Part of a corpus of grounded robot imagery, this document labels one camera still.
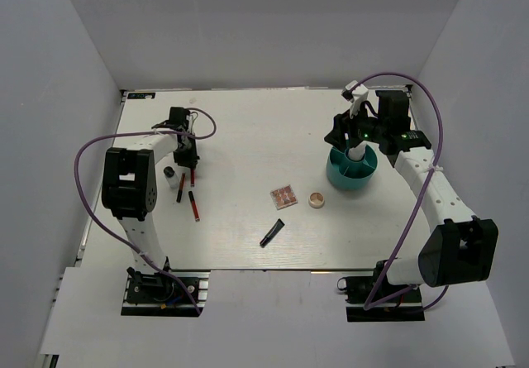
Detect red lip gloss tube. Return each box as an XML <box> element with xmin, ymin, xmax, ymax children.
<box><xmin>188</xmin><ymin>190</ymin><xmax>200</xmax><ymax>222</ymax></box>

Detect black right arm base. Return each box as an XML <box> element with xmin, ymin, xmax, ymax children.
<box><xmin>336</xmin><ymin>275</ymin><xmax>425</xmax><ymax>323</ymax></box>

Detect clear vial black cap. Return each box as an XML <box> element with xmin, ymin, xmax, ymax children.
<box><xmin>163</xmin><ymin>165</ymin><xmax>179</xmax><ymax>189</ymax></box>

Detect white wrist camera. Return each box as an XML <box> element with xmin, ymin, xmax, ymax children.
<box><xmin>187</xmin><ymin>111</ymin><xmax>199</xmax><ymax>133</ymax></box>
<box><xmin>341</xmin><ymin>80</ymin><xmax>369</xmax><ymax>118</ymax></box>

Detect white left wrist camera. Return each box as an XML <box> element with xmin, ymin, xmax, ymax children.
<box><xmin>187</xmin><ymin>111</ymin><xmax>199</xmax><ymax>133</ymax></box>

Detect teal round organizer cup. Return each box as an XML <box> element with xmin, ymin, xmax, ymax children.
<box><xmin>326</xmin><ymin>146</ymin><xmax>378</xmax><ymax>191</ymax></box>

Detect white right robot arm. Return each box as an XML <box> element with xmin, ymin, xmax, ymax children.
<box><xmin>324</xmin><ymin>86</ymin><xmax>498</xmax><ymax>301</ymax></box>

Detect red lip gloss black cap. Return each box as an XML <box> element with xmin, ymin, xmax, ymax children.
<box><xmin>175</xmin><ymin>173</ymin><xmax>186</xmax><ymax>203</ymax></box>

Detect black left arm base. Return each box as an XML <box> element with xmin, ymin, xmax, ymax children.
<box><xmin>121</xmin><ymin>267</ymin><xmax>210</xmax><ymax>318</ymax></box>

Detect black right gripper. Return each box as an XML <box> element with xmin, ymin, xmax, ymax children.
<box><xmin>324</xmin><ymin>99</ymin><xmax>387</xmax><ymax>152</ymax></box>

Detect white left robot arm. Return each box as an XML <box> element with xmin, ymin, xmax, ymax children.
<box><xmin>102</xmin><ymin>107</ymin><xmax>199</xmax><ymax>301</ymax></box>

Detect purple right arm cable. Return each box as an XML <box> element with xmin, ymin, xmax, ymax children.
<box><xmin>358</xmin><ymin>71</ymin><xmax>450</xmax><ymax>312</ymax></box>

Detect orange eyeshadow palette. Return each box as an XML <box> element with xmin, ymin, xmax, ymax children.
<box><xmin>270</xmin><ymin>184</ymin><xmax>298</xmax><ymax>210</ymax></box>

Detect round beige powder compact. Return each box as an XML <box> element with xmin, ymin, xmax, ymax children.
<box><xmin>308</xmin><ymin>192</ymin><xmax>325</xmax><ymax>209</ymax></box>

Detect black squeeze tube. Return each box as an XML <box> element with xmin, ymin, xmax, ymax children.
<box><xmin>260</xmin><ymin>219</ymin><xmax>284</xmax><ymax>248</ymax></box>

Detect white pink spray bottle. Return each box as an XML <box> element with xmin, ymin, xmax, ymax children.
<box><xmin>347</xmin><ymin>141</ymin><xmax>366</xmax><ymax>162</ymax></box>

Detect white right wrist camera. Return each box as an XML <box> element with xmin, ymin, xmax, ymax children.
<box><xmin>341</xmin><ymin>80</ymin><xmax>369</xmax><ymax>118</ymax></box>

